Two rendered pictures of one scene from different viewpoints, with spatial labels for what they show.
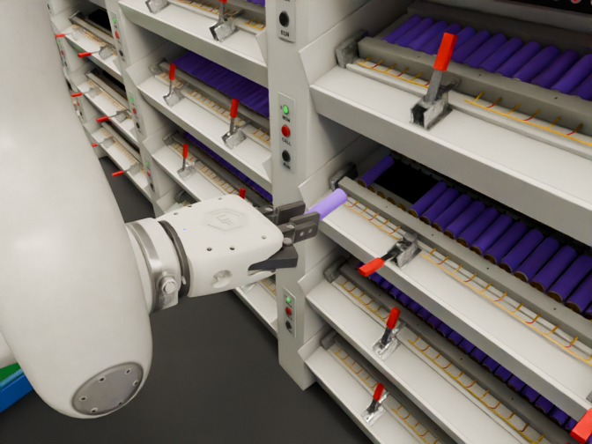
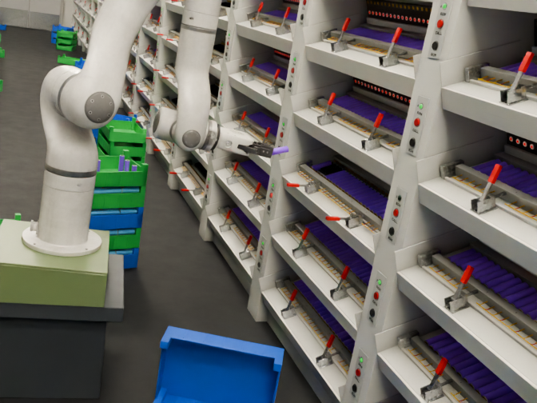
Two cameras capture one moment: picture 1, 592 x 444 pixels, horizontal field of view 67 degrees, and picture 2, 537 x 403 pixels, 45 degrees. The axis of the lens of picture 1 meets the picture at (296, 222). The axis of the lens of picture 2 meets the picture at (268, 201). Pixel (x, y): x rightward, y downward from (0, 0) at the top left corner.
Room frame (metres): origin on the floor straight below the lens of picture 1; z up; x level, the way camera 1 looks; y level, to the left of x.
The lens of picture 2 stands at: (-1.31, -0.51, 1.02)
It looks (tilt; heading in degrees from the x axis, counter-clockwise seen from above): 17 degrees down; 15
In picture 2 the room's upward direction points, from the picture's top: 10 degrees clockwise
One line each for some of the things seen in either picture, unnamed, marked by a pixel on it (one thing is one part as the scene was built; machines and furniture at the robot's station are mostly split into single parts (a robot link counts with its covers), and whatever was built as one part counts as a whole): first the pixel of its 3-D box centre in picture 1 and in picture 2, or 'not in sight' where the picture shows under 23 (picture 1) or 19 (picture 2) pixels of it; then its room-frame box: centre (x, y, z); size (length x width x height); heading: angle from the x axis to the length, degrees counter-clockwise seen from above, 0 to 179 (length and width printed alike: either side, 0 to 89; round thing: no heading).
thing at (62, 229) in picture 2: not in sight; (66, 205); (0.00, 0.35, 0.47); 0.19 x 0.19 x 0.18
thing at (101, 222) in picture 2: not in sight; (93, 209); (0.66, 0.68, 0.20); 0.30 x 0.20 x 0.08; 142
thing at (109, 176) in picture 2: not in sight; (97, 167); (0.66, 0.68, 0.36); 0.30 x 0.20 x 0.08; 142
